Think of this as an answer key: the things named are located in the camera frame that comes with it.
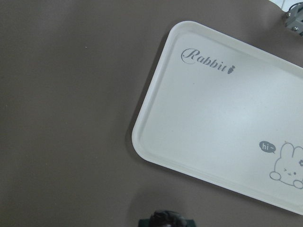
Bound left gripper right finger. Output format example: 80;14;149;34
186;219;196;227

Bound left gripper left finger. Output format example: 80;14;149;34
138;219;150;227

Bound dark cherries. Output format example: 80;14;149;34
149;210;187;227

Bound cream plastic tray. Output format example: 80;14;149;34
132;21;303;214

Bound aluminium frame post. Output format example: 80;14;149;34
285;1;303;36

